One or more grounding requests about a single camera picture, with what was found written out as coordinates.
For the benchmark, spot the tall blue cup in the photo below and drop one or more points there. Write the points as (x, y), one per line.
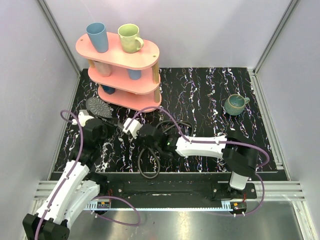
(98, 36)

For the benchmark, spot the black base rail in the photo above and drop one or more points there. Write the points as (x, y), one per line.
(160, 194)

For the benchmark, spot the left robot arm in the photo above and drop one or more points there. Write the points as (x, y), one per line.
(77, 186)

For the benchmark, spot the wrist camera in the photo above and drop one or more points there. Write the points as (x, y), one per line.
(131, 126)
(83, 117)

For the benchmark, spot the light green mug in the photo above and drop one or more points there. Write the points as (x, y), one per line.
(130, 40)

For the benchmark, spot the dark blue cup on shelf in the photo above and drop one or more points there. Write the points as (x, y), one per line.
(109, 90)

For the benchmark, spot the teal ceramic mug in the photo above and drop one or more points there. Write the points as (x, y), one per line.
(235, 104)

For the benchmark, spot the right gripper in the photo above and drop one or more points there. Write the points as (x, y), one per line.
(138, 140)

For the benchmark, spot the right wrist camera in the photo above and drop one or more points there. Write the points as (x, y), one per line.
(131, 126)

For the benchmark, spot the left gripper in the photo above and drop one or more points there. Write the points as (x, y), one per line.
(99, 124)

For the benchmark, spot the grey shower head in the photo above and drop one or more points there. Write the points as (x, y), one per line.
(101, 110)

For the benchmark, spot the pink three-tier shelf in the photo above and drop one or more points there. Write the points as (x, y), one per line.
(139, 95)

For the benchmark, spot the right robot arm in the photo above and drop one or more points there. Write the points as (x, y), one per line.
(241, 157)

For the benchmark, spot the pink cup on shelf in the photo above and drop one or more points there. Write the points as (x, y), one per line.
(103, 69)

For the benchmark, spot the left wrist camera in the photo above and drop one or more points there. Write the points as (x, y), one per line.
(83, 117)

